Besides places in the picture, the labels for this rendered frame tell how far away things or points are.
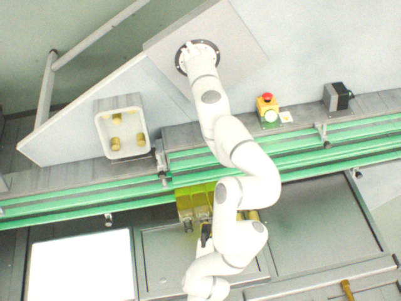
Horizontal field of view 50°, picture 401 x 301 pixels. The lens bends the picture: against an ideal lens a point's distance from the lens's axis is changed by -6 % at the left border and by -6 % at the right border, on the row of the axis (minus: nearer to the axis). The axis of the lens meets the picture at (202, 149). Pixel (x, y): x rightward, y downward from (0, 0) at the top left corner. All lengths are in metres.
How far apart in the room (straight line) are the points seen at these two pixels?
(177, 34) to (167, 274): 0.84
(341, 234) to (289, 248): 0.21
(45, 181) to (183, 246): 0.60
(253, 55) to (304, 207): 0.66
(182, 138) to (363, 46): 0.77
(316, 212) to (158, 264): 0.66
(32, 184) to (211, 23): 0.93
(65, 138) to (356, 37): 1.17
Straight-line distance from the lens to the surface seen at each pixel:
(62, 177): 1.84
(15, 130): 2.53
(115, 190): 1.74
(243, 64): 1.62
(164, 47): 1.52
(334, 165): 1.88
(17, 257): 1.94
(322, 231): 1.82
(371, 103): 1.90
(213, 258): 1.29
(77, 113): 1.73
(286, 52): 1.69
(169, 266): 1.70
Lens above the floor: 2.11
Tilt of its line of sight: 46 degrees down
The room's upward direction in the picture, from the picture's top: 167 degrees clockwise
